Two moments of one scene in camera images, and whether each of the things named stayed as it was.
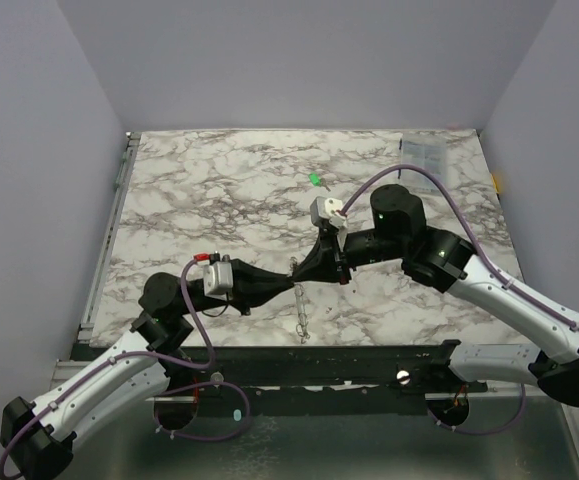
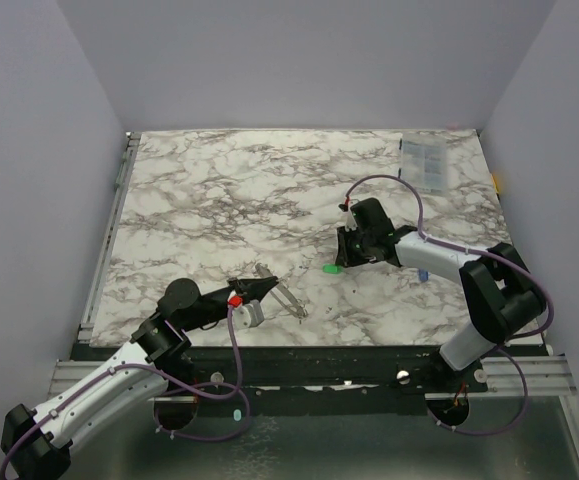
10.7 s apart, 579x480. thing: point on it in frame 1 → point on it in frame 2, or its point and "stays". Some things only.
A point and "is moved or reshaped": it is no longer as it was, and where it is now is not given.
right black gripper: x=337 y=258 → x=348 y=245
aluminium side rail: x=86 y=324 stays
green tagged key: x=317 y=181 is moved or reshaped
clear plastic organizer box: x=427 y=152 stays
